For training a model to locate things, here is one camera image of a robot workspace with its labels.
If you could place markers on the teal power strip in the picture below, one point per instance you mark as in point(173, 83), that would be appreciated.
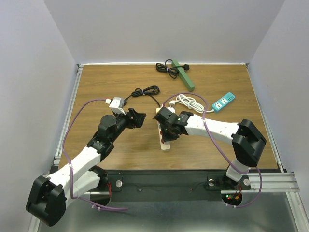
point(223, 102)

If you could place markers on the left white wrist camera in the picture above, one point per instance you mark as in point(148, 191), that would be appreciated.
point(116, 105)

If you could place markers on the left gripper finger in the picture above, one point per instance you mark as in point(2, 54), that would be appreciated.
point(139, 119)
point(131, 112)

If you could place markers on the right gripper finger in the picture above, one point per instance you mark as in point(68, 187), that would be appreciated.
point(165, 136)
point(173, 136)

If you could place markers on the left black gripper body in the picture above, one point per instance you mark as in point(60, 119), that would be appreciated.
point(122, 121)

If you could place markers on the aluminium frame rail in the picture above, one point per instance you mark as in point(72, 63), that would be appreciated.
point(47, 200)

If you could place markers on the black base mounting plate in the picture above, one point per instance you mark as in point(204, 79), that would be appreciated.
point(166, 186)

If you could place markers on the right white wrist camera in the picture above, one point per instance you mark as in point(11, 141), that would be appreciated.
point(171, 108)

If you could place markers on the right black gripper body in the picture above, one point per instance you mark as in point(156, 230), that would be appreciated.
point(166, 128)

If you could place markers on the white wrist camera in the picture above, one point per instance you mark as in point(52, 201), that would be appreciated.
point(171, 108)
point(116, 105)

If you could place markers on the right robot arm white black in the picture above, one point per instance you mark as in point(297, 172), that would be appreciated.
point(247, 141)

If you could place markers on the green power strip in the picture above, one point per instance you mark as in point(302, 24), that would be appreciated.
point(181, 72)

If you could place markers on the beige power strip red sockets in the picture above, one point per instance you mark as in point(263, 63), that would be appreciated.
point(164, 146)

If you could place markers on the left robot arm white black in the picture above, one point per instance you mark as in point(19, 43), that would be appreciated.
point(83, 172)

